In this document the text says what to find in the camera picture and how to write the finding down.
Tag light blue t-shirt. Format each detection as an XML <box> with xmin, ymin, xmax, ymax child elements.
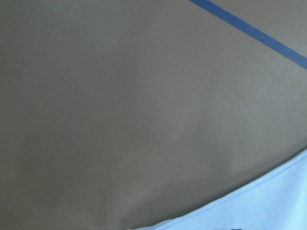
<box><xmin>141</xmin><ymin>149</ymin><xmax>307</xmax><ymax>230</ymax></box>

